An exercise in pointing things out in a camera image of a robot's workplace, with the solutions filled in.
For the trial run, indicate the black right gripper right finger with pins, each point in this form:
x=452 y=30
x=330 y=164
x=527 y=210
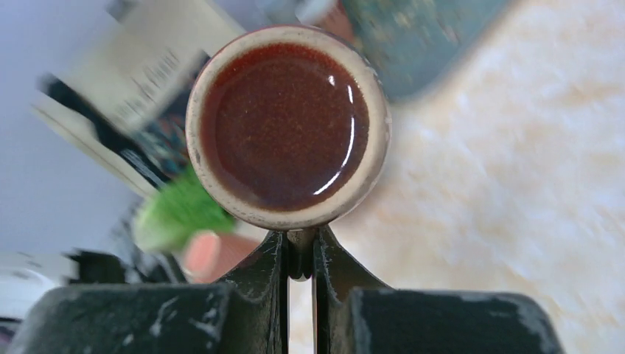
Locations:
x=355 y=312

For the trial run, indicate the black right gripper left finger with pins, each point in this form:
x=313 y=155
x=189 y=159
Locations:
x=243 y=312

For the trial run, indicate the pink mug with handle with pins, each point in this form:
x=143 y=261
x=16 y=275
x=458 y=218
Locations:
x=209 y=255

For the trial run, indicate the small brown mug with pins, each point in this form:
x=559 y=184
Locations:
x=287 y=129

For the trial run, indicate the green toy lettuce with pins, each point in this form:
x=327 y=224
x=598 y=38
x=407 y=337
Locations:
x=167 y=220

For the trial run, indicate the floral dark green tray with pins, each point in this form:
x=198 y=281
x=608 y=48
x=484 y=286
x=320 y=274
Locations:
x=412 y=43

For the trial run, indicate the beige canvas tote bag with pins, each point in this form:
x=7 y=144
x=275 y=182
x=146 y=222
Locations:
x=123 y=103

